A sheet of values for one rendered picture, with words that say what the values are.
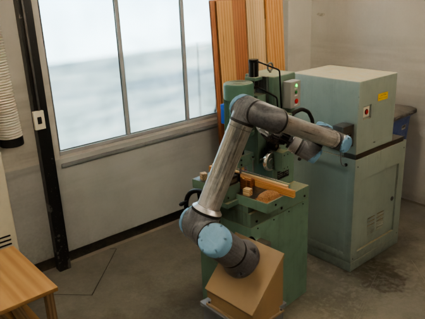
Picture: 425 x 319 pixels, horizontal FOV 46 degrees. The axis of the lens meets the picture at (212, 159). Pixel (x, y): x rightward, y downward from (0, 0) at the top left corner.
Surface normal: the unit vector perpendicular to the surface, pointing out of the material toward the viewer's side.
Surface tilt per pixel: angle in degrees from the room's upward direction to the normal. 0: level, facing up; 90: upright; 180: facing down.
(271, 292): 90
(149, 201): 90
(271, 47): 86
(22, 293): 0
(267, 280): 45
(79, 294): 0
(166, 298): 0
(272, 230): 90
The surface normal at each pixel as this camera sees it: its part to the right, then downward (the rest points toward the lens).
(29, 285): -0.04, -0.94
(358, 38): -0.76, 0.24
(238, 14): 0.65, 0.18
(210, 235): -0.49, -0.45
